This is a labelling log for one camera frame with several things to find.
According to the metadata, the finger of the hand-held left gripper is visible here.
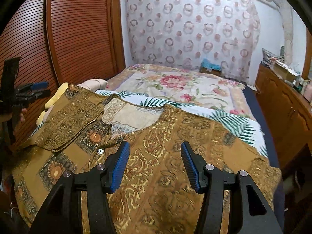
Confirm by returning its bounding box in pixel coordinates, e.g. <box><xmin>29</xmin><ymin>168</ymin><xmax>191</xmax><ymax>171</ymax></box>
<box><xmin>17</xmin><ymin>81</ymin><xmax>50</xmax><ymax>91</ymax></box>
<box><xmin>17</xmin><ymin>90</ymin><xmax>51</xmax><ymax>102</ymax></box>

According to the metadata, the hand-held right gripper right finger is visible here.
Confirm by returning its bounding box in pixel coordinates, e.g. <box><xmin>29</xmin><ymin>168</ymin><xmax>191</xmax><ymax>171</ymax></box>
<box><xmin>180</xmin><ymin>141</ymin><xmax>284</xmax><ymax>234</ymax></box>

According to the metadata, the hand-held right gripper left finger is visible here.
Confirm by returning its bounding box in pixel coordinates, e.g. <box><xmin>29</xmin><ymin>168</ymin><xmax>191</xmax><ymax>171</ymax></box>
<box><xmin>29</xmin><ymin>141</ymin><xmax>131</xmax><ymax>234</ymax></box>

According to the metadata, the golden brown patterned shirt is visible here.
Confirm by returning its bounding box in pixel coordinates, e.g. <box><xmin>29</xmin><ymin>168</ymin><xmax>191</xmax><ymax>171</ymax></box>
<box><xmin>11</xmin><ymin>83</ymin><xmax>283</xmax><ymax>234</ymax></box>

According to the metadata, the person's left hand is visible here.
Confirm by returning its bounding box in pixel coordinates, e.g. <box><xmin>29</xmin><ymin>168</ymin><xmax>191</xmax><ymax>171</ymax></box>
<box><xmin>12</xmin><ymin>107</ymin><xmax>28</xmax><ymax>137</ymax></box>

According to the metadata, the yellow pillow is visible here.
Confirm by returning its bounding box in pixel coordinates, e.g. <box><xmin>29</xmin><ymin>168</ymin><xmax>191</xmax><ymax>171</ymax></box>
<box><xmin>36</xmin><ymin>82</ymin><xmax>72</xmax><ymax>127</ymax></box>

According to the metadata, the beige pillow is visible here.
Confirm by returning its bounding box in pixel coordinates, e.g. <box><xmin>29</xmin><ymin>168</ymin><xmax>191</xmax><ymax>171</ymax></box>
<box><xmin>77</xmin><ymin>78</ymin><xmax>109</xmax><ymax>91</ymax></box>

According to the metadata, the palm leaf print sheet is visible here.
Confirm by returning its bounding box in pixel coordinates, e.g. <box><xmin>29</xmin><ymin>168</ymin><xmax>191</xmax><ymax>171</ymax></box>
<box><xmin>32</xmin><ymin>89</ymin><xmax>269</xmax><ymax>159</ymax></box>

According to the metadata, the wooden slatted wardrobe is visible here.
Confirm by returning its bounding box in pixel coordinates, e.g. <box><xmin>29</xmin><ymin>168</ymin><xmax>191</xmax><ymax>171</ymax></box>
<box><xmin>0</xmin><ymin>0</ymin><xmax>126</xmax><ymax>152</ymax></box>

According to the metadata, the navy blue mattress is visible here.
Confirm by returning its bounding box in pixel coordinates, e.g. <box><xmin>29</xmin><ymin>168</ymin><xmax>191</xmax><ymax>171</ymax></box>
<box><xmin>244</xmin><ymin>85</ymin><xmax>286</xmax><ymax>234</ymax></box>

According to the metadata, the floral blanket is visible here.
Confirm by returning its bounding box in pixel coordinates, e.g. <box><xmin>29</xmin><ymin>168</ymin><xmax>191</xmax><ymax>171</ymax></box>
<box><xmin>106</xmin><ymin>63</ymin><xmax>256</xmax><ymax>122</ymax></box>

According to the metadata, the blue box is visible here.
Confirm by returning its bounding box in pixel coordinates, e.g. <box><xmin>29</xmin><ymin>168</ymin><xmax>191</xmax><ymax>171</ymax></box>
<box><xmin>200</xmin><ymin>59</ymin><xmax>223</xmax><ymax>77</ymax></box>

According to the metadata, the wooden dresser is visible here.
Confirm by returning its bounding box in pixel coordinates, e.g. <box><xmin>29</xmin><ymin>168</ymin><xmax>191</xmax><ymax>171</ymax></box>
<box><xmin>255</xmin><ymin>63</ymin><xmax>312</xmax><ymax>173</ymax></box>

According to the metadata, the cardboard box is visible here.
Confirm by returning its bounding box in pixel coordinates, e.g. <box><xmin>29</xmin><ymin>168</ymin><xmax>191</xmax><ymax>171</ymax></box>
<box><xmin>274</xmin><ymin>61</ymin><xmax>297</xmax><ymax>82</ymax></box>

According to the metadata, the patterned fabric bag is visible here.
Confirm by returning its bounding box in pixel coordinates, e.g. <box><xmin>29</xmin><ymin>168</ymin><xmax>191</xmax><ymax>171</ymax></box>
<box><xmin>262</xmin><ymin>47</ymin><xmax>285</xmax><ymax>68</ymax></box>

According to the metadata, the circle pattern curtain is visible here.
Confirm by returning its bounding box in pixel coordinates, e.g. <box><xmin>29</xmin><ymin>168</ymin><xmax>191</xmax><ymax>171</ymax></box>
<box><xmin>121</xmin><ymin>0</ymin><xmax>261</xmax><ymax>83</ymax></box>

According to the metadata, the pink jug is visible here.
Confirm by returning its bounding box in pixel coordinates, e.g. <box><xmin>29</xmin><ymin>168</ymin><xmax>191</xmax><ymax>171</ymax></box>
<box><xmin>301</xmin><ymin>79</ymin><xmax>312</xmax><ymax>96</ymax></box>

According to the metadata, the white wrapped pipe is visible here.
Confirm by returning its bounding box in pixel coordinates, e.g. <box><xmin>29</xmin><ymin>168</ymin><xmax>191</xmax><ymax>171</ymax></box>
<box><xmin>274</xmin><ymin>0</ymin><xmax>294</xmax><ymax>64</ymax></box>

